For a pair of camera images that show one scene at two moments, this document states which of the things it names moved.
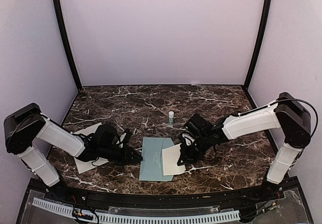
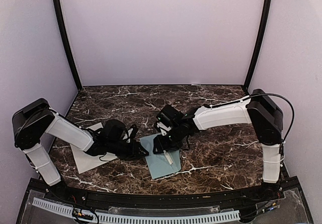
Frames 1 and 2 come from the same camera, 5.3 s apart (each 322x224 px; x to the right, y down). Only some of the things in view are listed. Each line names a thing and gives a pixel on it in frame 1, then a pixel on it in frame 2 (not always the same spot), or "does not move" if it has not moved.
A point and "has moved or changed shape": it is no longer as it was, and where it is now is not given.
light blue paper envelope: x=152 y=164 has moved or changed shape
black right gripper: x=185 y=156 -> x=161 y=145
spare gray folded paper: x=82 y=166 does not move
